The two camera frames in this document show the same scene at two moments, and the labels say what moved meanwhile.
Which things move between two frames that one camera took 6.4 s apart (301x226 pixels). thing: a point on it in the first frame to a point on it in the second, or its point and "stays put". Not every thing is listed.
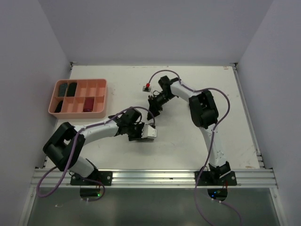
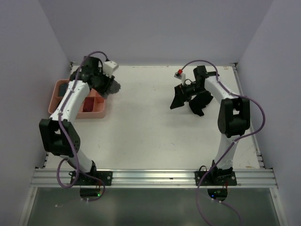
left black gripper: x=140 y=126 to x=103 y=90
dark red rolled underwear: x=88 y=104 stays put
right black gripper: x=154 y=105 to x=181 y=95
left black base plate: x=105 y=177 stays put
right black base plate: x=207 y=179 stays put
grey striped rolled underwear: x=62 y=89 stays put
